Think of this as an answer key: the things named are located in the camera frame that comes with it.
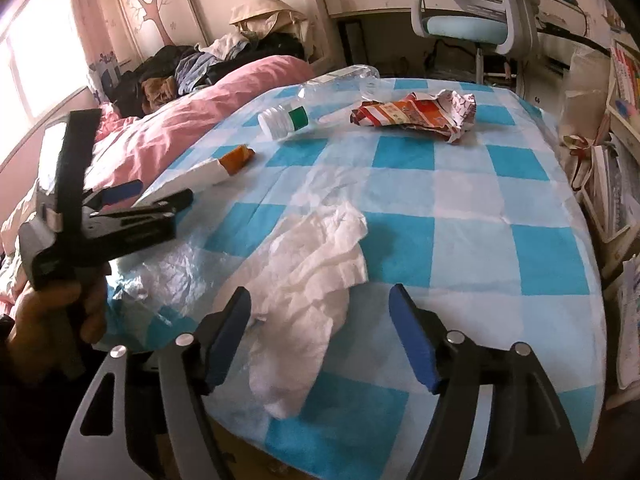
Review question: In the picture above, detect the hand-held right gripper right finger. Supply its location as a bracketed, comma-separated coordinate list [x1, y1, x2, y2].
[389, 282, 584, 480]

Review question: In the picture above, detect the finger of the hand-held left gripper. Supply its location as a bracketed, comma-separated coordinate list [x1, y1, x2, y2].
[91, 188, 195, 262]
[82, 180, 145, 209]

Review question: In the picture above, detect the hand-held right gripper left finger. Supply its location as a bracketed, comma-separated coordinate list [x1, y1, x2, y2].
[55, 286, 253, 480]

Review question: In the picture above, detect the large white tissue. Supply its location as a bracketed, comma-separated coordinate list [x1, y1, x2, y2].
[219, 202, 370, 420]

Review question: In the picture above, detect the person's left hand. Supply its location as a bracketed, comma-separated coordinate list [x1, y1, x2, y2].
[7, 262, 111, 387]

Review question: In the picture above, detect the pink blanket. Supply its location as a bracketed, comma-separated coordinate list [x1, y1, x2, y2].
[0, 55, 314, 311]

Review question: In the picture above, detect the brown garment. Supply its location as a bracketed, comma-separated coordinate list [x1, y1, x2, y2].
[141, 77, 177, 112]

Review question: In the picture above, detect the black clothing pile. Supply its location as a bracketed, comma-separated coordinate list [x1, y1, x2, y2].
[117, 32, 316, 116]

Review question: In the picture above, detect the blue checkered tablecloth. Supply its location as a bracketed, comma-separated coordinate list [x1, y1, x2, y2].
[107, 77, 609, 461]

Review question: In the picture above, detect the blue denim garment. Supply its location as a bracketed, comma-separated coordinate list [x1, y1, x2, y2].
[175, 54, 222, 95]

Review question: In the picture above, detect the window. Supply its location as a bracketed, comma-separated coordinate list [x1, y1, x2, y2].
[0, 5, 92, 163]

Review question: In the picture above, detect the pink curtain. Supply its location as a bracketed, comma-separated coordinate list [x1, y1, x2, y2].
[65, 0, 132, 92]

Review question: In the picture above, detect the white wardrobe with tree decal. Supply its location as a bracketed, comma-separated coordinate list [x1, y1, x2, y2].
[107, 0, 322, 63]

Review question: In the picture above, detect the clear plastic bottle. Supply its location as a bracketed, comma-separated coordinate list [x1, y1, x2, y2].
[257, 64, 382, 141]

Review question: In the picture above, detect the beige cloth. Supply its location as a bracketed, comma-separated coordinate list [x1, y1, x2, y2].
[230, 0, 309, 38]

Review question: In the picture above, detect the red crumpled snack wrapper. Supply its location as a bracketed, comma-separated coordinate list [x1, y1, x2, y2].
[350, 88, 477, 145]

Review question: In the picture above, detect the white bookshelf with books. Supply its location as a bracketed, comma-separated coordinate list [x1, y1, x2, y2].
[575, 40, 640, 397]

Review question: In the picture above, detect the white bag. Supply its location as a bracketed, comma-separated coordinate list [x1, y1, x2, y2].
[561, 50, 615, 162]

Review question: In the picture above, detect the grey and blue desk chair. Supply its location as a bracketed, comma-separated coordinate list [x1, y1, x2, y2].
[400, 0, 544, 84]

